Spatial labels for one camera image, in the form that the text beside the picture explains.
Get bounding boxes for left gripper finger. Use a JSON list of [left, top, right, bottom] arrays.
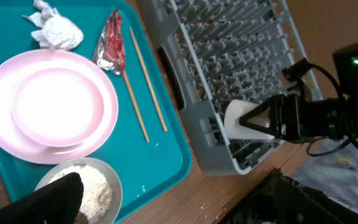
[[0, 172, 84, 224]]

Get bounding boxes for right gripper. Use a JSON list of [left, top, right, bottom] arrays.
[[239, 94, 305, 144]]

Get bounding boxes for rice food scraps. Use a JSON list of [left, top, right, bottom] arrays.
[[49, 165, 113, 223]]

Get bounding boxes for grey bowl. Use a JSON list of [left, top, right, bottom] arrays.
[[36, 157, 123, 224]]

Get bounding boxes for white cup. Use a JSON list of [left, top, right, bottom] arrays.
[[224, 99, 275, 141]]

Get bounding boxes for small pink plate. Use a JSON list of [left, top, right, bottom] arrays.
[[12, 68, 105, 147]]

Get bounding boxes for wooden chopstick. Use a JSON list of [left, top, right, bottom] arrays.
[[129, 27, 168, 132], [123, 71, 150, 143]]

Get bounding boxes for red foil snack wrapper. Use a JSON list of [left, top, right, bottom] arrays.
[[92, 8, 126, 75]]

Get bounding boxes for white napkin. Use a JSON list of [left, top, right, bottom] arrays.
[[22, 0, 84, 50]]

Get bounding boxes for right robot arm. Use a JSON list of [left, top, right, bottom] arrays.
[[236, 43, 358, 143]]

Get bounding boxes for grey dishwasher rack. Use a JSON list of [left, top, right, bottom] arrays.
[[137, 0, 306, 176]]

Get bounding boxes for large pink plate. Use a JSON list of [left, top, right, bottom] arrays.
[[0, 49, 119, 164]]

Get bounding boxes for teal serving tray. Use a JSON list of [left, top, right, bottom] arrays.
[[0, 0, 192, 220]]

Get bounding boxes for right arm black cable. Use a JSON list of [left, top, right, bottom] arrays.
[[281, 58, 358, 161]]

